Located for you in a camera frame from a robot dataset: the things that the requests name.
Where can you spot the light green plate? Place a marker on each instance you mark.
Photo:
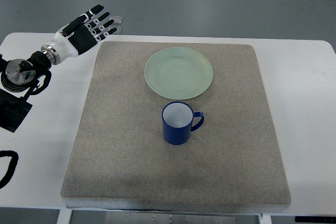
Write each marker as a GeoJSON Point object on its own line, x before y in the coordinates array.
{"type": "Point", "coordinates": [178, 73]}

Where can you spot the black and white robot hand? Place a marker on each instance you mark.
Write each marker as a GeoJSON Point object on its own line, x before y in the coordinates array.
{"type": "Point", "coordinates": [79, 36]}

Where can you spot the blue enamel mug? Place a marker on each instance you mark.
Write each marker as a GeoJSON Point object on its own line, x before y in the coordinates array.
{"type": "Point", "coordinates": [178, 121]}

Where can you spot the lower floor outlet cover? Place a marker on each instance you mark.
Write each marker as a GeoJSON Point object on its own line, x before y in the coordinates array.
{"type": "Point", "coordinates": [116, 30]}

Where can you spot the metal table frame bar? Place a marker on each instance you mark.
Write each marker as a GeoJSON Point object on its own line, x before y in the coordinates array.
{"type": "Point", "coordinates": [115, 217]}

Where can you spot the floor outlet cover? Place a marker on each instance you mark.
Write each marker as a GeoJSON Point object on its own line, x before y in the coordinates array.
{"type": "Point", "coordinates": [117, 20]}
{"type": "Point", "coordinates": [116, 30]}

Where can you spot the upper floor outlet cover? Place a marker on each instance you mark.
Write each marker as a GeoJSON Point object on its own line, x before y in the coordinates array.
{"type": "Point", "coordinates": [117, 20]}

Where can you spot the beige felt mat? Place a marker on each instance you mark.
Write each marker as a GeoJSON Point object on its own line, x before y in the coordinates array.
{"type": "Point", "coordinates": [138, 150]}

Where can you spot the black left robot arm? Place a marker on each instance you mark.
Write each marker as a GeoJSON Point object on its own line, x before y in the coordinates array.
{"type": "Point", "coordinates": [21, 78]}

